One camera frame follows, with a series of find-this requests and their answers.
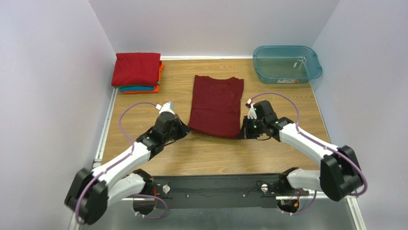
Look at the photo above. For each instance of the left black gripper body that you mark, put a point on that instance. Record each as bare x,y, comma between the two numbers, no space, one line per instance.
177,126

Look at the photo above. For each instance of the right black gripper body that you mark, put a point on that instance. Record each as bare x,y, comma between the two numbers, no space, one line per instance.
248,128

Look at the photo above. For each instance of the maroon t shirt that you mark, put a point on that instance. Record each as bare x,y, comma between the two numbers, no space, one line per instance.
215,109

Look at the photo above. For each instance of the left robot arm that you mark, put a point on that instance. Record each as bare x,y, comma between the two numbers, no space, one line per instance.
111,178

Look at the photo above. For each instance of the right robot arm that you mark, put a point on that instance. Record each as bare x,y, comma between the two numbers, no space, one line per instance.
339,173

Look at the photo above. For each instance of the folded teal t shirt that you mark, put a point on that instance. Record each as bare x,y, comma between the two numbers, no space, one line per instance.
139,88

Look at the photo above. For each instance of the teal plastic bin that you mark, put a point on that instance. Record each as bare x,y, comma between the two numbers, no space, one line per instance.
286,64

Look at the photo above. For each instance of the folded red t shirt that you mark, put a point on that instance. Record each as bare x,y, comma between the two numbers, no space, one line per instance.
136,69

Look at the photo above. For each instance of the folded green t shirt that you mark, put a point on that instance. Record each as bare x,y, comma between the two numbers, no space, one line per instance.
119,86

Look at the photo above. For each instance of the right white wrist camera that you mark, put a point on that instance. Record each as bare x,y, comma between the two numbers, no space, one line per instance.
252,112

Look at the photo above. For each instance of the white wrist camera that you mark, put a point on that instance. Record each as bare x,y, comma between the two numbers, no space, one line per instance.
167,107
252,112

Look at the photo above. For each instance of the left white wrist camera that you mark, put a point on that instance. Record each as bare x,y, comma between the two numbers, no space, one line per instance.
167,107

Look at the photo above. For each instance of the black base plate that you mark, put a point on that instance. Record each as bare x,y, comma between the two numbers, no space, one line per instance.
206,191

